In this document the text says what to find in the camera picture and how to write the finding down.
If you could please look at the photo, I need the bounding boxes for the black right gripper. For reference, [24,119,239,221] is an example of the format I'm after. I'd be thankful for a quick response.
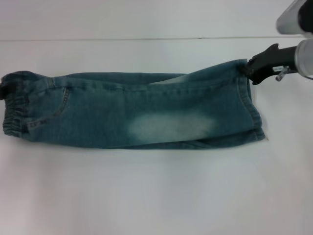
[244,43,298,85]

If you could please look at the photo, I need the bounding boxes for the blue denim shorts with embroidery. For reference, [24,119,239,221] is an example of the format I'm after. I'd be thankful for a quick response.
[1,58,268,150]

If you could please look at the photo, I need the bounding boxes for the small metal connector fitting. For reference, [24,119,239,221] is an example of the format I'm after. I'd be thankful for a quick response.
[274,65,292,82]

